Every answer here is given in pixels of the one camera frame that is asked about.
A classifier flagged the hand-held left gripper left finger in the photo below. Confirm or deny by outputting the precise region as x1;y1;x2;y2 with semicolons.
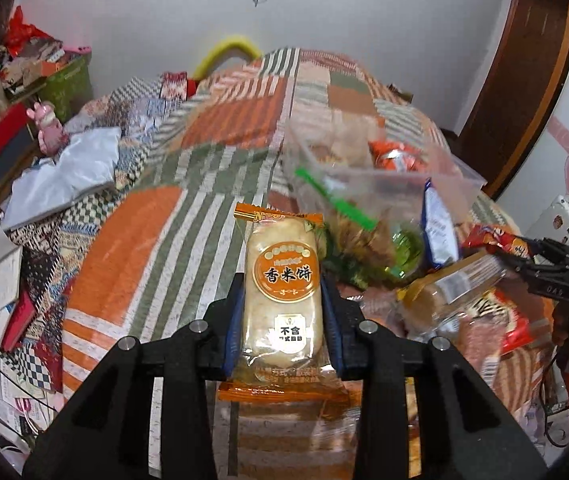
22;272;248;480

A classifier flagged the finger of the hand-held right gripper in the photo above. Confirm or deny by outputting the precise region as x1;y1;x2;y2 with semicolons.
514;234;569;269
489;252;569;291

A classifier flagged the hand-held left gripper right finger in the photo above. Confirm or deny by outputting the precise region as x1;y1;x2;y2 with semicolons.
320;275;550;480

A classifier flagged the orange rice cracker packet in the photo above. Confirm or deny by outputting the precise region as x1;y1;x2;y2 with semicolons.
217;202;351;403

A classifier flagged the clear-wrapped bread packet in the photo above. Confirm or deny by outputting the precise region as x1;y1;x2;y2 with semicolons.
398;251;511;332

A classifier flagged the blue snack packet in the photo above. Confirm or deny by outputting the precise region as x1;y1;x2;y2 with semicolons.
421;179;461;268

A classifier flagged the clear plastic container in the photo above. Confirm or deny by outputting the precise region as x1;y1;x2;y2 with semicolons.
279;119;488;241

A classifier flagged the white fridge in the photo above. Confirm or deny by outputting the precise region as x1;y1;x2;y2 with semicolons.
527;195;569;256

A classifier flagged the green pea snack bag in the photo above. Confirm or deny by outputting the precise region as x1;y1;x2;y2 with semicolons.
294;167;425;288

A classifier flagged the brown wooden door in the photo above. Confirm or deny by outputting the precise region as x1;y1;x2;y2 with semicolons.
457;0;569;201

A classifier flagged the orange-red snack packet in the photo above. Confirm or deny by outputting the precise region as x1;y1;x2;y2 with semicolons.
368;139;431;175

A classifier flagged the red book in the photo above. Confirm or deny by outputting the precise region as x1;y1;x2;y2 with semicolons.
0;289;36;352

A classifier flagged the white plastic bag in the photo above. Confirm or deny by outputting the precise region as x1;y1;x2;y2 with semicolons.
2;125;123;232

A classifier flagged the pink toy figurine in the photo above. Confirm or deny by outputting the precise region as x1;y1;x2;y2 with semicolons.
27;101;70;155

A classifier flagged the yellow tube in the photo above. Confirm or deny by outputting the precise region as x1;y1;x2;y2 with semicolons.
193;35;263;81

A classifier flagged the green cardboard box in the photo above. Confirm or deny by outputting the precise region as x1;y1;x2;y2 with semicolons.
42;55;94;123

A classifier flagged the red plastic bag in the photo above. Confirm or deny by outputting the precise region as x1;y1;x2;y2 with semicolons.
4;6;53;59

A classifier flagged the black cable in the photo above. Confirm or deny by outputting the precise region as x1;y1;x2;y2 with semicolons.
538;355;569;448

